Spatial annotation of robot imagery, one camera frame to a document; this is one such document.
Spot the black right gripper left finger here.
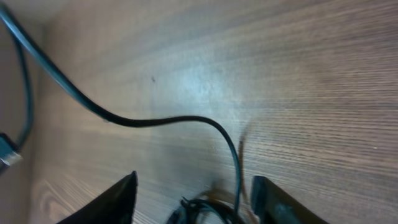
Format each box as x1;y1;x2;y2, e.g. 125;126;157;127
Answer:
58;171;138;224

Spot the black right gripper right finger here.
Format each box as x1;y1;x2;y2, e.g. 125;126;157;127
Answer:
251;175;328;224

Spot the thin black USB cable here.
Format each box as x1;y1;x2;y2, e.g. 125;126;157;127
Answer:
0;2;243;224

